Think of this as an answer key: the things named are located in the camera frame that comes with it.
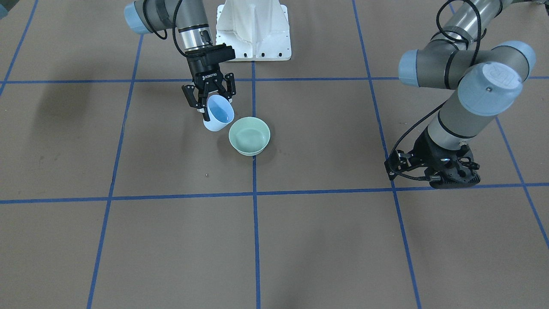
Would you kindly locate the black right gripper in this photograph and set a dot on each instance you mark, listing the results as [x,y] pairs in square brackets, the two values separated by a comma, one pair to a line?
[205,71]

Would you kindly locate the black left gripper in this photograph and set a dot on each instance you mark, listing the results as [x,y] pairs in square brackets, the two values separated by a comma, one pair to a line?
[424,148]

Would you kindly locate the light blue plastic cup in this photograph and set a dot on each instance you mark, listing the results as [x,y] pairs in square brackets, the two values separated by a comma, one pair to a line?
[220,112]

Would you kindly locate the mint green bowl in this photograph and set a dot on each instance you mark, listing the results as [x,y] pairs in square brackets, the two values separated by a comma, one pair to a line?
[249,136]

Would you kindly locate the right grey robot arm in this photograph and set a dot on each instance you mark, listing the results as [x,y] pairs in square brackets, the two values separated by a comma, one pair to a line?
[186,23]

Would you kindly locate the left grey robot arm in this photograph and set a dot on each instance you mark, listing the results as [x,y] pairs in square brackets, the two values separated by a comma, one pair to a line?
[484,84]

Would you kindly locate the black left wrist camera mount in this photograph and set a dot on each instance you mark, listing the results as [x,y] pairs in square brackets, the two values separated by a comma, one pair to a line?
[449,168]

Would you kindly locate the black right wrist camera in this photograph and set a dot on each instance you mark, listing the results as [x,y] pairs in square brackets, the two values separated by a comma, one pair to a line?
[211,55]

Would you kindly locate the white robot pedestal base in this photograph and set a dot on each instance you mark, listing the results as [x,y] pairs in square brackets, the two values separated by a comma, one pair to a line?
[257,30]

